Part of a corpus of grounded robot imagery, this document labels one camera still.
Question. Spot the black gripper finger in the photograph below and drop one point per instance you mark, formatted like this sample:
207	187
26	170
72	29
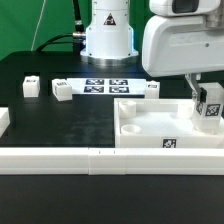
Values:
198	93

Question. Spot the white square tabletop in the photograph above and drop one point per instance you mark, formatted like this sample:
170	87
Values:
161	123

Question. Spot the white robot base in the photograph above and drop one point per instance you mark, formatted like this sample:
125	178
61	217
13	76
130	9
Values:
109	37

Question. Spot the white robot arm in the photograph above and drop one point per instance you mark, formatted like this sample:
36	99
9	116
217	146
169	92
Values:
184	37

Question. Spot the white fiducial marker sheet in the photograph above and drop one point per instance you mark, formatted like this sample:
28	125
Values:
107	86

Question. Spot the white U-shaped obstacle fence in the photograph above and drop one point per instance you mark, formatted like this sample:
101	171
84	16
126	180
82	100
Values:
116	161

